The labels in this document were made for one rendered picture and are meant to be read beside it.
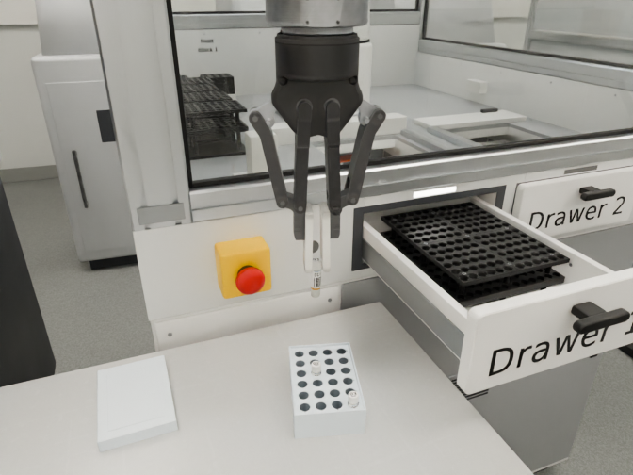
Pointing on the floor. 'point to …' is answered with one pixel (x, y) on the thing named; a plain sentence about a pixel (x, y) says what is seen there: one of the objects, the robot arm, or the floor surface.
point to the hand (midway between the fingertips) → (316, 237)
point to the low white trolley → (263, 412)
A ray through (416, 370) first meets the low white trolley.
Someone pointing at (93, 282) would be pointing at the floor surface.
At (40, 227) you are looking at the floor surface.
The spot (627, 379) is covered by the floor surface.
